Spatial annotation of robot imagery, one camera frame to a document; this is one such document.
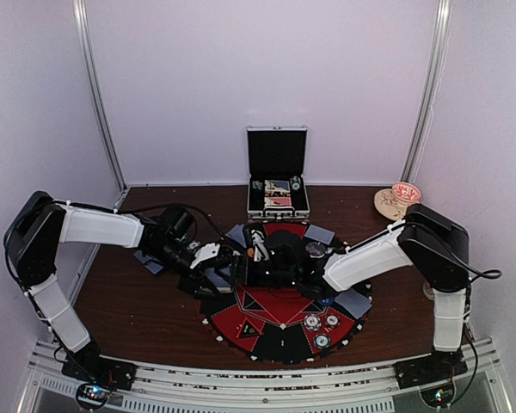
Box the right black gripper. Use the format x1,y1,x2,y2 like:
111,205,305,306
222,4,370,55
215,256,298,288

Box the blue checkered card deck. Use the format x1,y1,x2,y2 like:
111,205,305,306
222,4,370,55
205,268,233,293

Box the card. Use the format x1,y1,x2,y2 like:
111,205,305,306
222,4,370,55
304,225,335,245
335,289,372,318
225,224,247,248

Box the blue chip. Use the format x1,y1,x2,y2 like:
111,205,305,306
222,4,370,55
312,334,331,350

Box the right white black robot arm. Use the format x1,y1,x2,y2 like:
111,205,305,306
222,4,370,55
230,204,502,380

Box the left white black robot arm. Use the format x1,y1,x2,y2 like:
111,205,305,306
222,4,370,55
3,190,228,382

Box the chip stack under right arm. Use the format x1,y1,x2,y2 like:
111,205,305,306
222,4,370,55
422,281,434,301

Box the clear dealer button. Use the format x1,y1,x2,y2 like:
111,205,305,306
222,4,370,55
305,241,327,259

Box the round red black poker mat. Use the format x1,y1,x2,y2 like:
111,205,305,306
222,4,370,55
200,221,372,365

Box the white chip stack near ten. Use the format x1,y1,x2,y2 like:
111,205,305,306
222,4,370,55
303,314,323,332

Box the card decks in case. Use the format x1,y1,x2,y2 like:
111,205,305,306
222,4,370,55
264,180,292,207

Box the aluminium poker case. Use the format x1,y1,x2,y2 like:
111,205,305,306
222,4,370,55
246,126,310,219

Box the chips in case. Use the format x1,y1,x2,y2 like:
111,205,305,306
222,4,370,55
289,176,302,191

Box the round wooden board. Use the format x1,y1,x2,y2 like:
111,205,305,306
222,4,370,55
373,188,421,221

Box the red white patterned bowl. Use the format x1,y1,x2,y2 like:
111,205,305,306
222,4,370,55
391,182,421,204

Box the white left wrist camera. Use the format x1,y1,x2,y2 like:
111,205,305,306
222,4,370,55
190,243,220,269

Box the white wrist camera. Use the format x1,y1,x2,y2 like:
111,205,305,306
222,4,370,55
190,243,220,269
243,227,270,262

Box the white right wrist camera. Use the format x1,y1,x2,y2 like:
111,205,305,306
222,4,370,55
243,227,270,262

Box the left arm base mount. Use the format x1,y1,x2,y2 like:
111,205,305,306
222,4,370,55
61,357,137,391

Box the aluminium front rail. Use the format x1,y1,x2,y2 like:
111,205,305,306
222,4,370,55
23,339,507,413

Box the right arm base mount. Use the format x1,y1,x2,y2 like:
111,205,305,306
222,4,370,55
393,349,468,389

